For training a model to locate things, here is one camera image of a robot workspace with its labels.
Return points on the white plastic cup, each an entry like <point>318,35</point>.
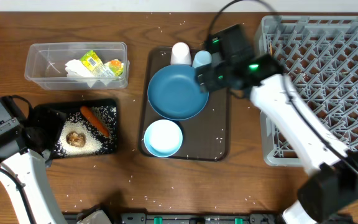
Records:
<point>180,54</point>

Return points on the green snack wrapper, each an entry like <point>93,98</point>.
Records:
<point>112,68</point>

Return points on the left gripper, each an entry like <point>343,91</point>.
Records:
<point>56,124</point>

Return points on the white rice pile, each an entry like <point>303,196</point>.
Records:
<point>96,143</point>

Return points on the dark brown serving tray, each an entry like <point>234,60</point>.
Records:
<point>206,137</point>

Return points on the light blue bowl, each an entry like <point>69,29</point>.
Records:
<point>163,138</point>

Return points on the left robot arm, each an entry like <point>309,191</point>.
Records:
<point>23,173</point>

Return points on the golden brown food scrap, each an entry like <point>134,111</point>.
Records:
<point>76,139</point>

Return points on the light blue plastic cup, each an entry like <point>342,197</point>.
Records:
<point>202,58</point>

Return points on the clear plastic bin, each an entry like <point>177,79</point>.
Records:
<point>46,65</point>

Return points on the dark blue plate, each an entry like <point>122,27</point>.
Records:
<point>174,94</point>

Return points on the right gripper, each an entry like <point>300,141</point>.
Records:
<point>205,76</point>

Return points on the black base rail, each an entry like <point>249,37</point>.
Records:
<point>255,218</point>

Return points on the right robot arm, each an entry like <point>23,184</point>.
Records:
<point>331,166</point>

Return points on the grey dishwasher rack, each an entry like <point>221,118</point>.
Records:
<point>320,55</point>

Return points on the white napkin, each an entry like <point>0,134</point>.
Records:
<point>75,69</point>

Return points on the orange carrot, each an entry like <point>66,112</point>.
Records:
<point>92,119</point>

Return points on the black waste tray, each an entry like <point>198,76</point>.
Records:
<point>72,107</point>

